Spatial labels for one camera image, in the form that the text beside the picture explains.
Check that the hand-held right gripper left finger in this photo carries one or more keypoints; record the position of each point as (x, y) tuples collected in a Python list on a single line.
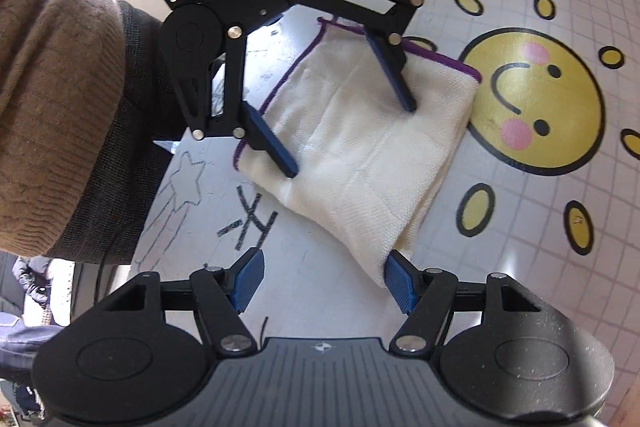
[(248, 281)]

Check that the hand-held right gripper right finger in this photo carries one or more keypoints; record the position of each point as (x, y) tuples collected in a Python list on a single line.
[(401, 283)]

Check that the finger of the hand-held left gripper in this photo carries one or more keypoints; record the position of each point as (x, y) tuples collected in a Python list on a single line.
[(272, 147), (395, 77)]

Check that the white towel with purple edge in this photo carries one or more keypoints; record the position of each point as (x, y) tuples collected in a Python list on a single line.
[(360, 147)]

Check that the blue cloth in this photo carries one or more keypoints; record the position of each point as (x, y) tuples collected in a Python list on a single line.
[(22, 344)]

